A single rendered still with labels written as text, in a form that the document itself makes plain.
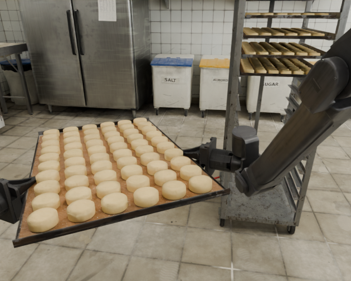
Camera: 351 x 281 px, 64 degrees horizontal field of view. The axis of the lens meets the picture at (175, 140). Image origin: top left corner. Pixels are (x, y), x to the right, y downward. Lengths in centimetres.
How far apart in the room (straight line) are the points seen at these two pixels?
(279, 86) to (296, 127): 333
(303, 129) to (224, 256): 146
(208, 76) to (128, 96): 106
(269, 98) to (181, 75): 117
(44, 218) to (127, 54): 315
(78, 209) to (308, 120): 41
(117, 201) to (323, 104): 38
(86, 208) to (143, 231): 146
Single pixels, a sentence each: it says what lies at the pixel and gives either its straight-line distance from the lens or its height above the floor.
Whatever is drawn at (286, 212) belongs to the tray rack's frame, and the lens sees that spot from 202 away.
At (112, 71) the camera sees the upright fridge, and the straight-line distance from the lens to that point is 369.
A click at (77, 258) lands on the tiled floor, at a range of 191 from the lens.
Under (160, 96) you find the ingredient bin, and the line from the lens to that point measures 387.
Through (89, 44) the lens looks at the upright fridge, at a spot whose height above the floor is 97.
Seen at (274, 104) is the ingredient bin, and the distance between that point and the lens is 386.
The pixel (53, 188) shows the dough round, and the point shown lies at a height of 101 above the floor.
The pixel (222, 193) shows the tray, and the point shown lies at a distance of 59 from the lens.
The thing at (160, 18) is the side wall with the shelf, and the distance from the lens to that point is 438.
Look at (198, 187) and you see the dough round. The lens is 58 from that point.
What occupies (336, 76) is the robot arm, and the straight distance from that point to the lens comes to 35.
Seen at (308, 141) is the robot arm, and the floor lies 116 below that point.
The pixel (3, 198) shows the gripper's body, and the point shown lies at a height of 100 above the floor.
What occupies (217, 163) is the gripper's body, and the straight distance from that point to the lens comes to 73.
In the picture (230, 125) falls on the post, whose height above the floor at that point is 77.
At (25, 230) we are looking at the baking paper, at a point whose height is 100.
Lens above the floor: 134
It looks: 25 degrees down
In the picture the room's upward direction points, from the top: straight up
